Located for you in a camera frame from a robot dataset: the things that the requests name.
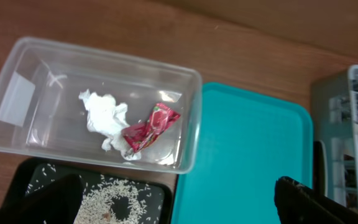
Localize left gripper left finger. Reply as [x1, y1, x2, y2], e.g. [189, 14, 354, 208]
[0, 174, 84, 224]

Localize white napkin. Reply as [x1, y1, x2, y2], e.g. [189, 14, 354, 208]
[78, 89, 142, 161]

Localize grey dishwasher rack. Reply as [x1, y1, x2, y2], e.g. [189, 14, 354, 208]
[311, 65, 358, 213]

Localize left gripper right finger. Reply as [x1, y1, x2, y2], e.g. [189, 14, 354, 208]
[274, 176, 358, 224]

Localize teal serving tray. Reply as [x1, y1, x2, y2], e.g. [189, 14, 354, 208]
[171, 83, 313, 224]

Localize clear plastic storage bin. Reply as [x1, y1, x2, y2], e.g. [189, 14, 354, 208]
[0, 37, 202, 174]

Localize black plastic tray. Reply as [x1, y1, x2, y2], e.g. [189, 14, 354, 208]
[3, 158, 173, 224]

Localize red foil snack wrapper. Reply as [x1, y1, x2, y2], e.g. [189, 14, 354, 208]
[121, 103, 181, 153]

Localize rice and food scraps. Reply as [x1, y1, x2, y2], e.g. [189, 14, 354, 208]
[25, 163, 165, 224]

